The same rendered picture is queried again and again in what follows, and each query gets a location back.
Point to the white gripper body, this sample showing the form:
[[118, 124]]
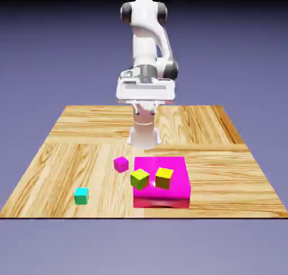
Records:
[[145, 94]]

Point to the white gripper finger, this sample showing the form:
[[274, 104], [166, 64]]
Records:
[[154, 108], [135, 108]]

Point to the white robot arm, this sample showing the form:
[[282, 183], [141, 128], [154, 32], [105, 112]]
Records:
[[144, 27]]

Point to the small magenta cube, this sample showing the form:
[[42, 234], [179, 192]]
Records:
[[121, 164]]

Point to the small yellow cube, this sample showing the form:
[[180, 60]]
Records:
[[164, 178]]

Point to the small yellow-green cube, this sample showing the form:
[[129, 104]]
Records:
[[140, 179]]

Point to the small cyan cube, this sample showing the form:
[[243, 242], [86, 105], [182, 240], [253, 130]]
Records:
[[81, 196]]

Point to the large magenta box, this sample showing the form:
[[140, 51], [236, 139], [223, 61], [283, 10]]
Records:
[[175, 189]]

